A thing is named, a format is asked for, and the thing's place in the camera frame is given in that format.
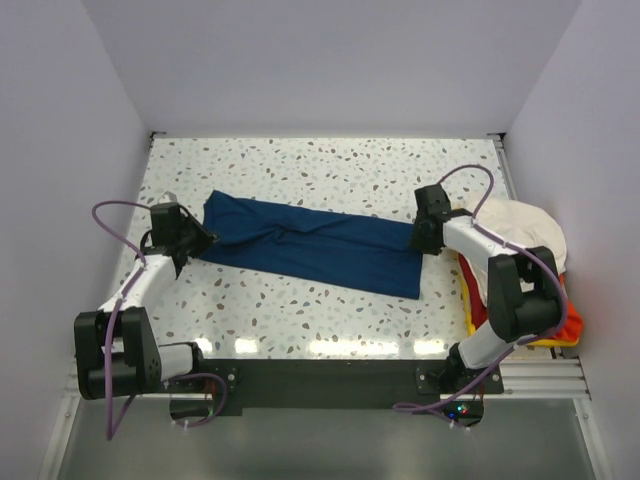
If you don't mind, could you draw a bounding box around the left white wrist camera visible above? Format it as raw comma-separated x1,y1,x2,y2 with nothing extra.
158,191,177,204

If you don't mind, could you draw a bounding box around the orange t shirt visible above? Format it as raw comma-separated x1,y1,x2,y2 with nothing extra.
529,299,584,348

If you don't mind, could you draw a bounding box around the yellow plastic bin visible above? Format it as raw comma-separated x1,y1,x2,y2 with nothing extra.
465,255,568,348

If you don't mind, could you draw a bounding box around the blue t shirt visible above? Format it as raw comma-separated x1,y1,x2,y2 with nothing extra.
201,191,422,300

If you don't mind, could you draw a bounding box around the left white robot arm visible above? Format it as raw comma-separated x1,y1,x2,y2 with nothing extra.
74,202,218,400

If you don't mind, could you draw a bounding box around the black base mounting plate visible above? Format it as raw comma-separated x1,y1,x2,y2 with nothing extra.
149,357,504,426

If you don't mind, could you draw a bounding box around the white t shirt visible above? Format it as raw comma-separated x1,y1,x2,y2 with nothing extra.
476,197,568,274

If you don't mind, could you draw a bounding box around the red t shirt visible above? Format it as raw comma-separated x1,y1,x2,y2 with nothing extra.
458,254,488,328

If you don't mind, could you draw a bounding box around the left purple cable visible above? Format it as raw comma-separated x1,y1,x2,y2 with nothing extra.
90,199,229,441

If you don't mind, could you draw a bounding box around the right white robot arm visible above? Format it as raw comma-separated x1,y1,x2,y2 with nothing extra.
409,184,568,393

